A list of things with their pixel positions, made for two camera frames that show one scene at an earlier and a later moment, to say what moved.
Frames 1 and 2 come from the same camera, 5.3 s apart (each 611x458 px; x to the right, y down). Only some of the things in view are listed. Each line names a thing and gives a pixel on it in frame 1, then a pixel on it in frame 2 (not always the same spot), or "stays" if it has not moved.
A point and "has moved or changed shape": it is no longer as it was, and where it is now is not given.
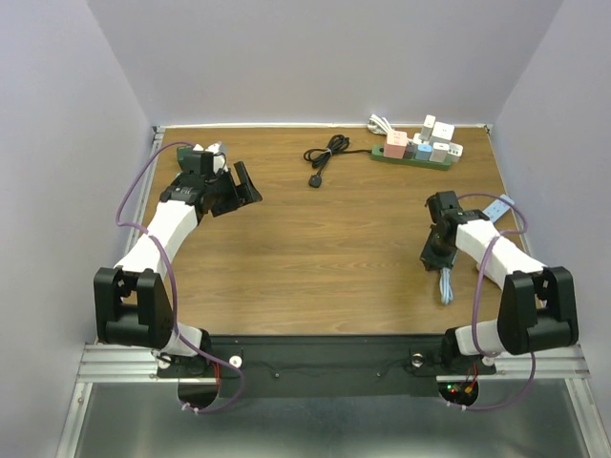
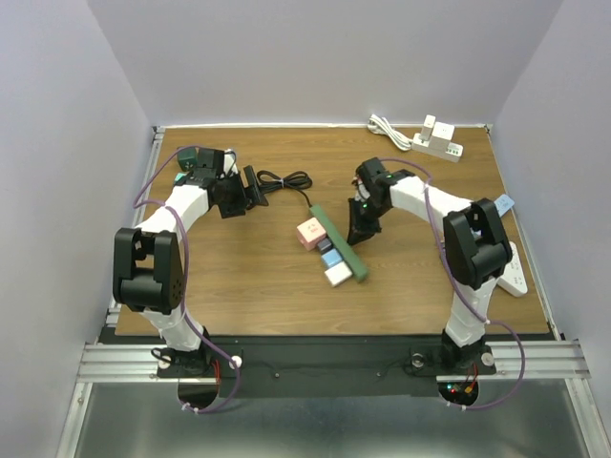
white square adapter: (439, 152) to (338, 274)
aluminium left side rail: (157, 139) stays
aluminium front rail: (114, 362) stays
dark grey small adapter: (410, 151) to (325, 245)
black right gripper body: (436, 253) to (364, 216)
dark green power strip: (377, 155) to (356, 265)
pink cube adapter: (395, 144) has moved or changed shape
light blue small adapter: (424, 152) to (331, 258)
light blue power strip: (493, 211) stays
